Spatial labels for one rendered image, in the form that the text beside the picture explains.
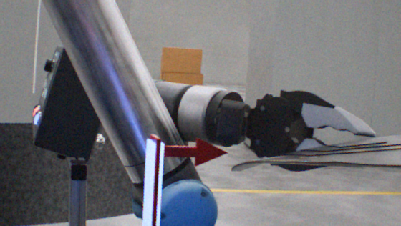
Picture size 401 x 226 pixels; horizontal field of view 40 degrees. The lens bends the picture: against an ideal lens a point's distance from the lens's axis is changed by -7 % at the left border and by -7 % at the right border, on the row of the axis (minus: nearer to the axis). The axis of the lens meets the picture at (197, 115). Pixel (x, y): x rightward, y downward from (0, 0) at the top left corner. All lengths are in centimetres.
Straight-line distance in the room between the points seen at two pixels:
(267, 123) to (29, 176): 161
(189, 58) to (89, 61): 788
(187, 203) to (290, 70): 599
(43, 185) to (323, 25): 499
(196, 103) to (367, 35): 624
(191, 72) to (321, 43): 250
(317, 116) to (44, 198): 169
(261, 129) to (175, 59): 781
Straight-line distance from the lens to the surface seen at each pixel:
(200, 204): 65
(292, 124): 67
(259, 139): 68
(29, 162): 219
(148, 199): 48
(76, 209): 102
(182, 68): 850
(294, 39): 662
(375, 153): 54
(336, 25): 678
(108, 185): 235
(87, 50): 63
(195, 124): 73
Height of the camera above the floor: 127
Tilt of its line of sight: 7 degrees down
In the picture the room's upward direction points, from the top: 4 degrees clockwise
